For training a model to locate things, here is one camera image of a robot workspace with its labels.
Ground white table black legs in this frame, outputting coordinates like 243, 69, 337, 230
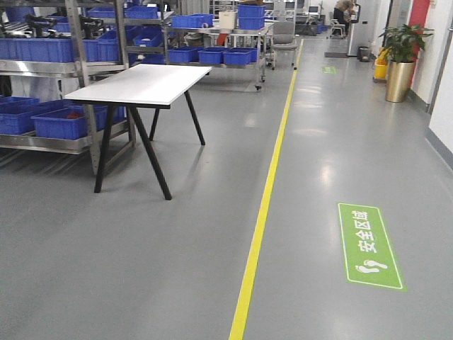
64, 64, 212, 200

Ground green floor safety sign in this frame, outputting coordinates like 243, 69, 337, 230
338, 203, 407, 291

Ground plant in gold pot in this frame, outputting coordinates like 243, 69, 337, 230
381, 24, 434, 103

